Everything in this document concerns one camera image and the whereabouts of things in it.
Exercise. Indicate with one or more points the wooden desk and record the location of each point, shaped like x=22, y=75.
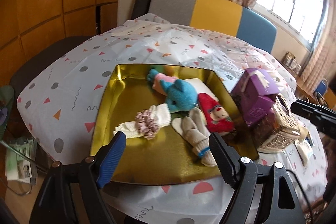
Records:
x=302, y=91

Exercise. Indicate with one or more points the pink scrunchie light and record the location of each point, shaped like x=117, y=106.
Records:
x=145, y=125

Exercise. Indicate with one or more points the purple cardboard box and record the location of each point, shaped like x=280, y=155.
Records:
x=254, y=93

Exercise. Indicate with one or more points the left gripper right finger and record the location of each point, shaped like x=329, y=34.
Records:
x=278, y=202

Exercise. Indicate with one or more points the blue folding chair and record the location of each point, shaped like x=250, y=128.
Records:
x=321, y=89

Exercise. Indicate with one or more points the white towel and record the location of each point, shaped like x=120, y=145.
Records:
x=201, y=87

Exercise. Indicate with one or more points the gold tray box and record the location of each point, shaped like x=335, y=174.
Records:
x=167, y=159

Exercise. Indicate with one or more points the patterned plastic tablecloth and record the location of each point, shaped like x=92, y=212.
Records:
x=60, y=105

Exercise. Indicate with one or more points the right curtain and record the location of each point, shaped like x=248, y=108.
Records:
x=323, y=55

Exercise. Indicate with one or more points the ornate gold tissue box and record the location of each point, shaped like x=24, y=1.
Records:
x=278, y=129

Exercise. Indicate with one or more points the white cloth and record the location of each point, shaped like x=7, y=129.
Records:
x=160, y=113

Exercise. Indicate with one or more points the white knit glove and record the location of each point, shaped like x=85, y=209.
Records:
x=193, y=130

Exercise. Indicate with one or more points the white plastic packet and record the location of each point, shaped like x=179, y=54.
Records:
x=304, y=150

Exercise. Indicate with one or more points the items on desk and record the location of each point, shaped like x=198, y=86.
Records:
x=289, y=60

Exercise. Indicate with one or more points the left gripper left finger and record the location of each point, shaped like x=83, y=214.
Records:
x=55, y=201

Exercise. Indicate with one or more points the blue plush toy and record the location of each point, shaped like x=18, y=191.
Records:
x=180, y=95

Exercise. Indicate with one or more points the red christmas sock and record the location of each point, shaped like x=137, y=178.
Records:
x=217, y=118

